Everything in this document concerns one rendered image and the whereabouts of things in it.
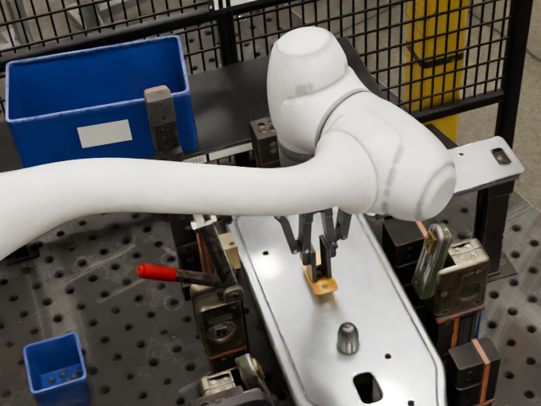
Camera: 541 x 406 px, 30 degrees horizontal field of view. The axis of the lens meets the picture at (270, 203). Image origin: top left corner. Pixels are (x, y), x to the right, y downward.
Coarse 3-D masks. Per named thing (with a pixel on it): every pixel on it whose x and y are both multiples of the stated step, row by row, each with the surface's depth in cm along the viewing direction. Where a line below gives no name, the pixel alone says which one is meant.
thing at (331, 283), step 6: (318, 252) 159; (318, 258) 158; (318, 264) 157; (306, 270) 156; (318, 270) 156; (324, 270) 155; (318, 276) 155; (324, 276) 155; (318, 282) 154; (324, 282) 154; (330, 282) 154; (336, 282) 154; (312, 288) 153; (318, 288) 153; (330, 288) 153; (336, 288) 153; (318, 294) 153
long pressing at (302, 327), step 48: (240, 240) 164; (288, 288) 157; (384, 288) 155; (288, 336) 150; (336, 336) 150; (384, 336) 149; (288, 384) 144; (336, 384) 144; (384, 384) 143; (432, 384) 143
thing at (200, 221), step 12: (204, 216) 140; (216, 216) 140; (228, 216) 139; (192, 228) 139; (204, 228) 138; (204, 240) 140; (216, 240) 140; (216, 252) 142; (216, 264) 144; (228, 264) 145; (228, 276) 146
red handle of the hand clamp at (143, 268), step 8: (144, 264) 142; (152, 264) 143; (144, 272) 142; (152, 272) 142; (160, 272) 143; (168, 272) 144; (176, 272) 145; (184, 272) 146; (192, 272) 147; (200, 272) 148; (160, 280) 144; (168, 280) 144; (176, 280) 145; (184, 280) 146; (192, 280) 146; (200, 280) 147; (208, 280) 147; (216, 280) 148
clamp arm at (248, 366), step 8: (240, 360) 135; (248, 360) 134; (256, 360) 137; (240, 368) 134; (248, 368) 134; (256, 368) 135; (248, 376) 134; (256, 376) 135; (264, 376) 137; (248, 384) 135; (256, 384) 136; (264, 384) 140; (264, 392) 138; (272, 400) 142
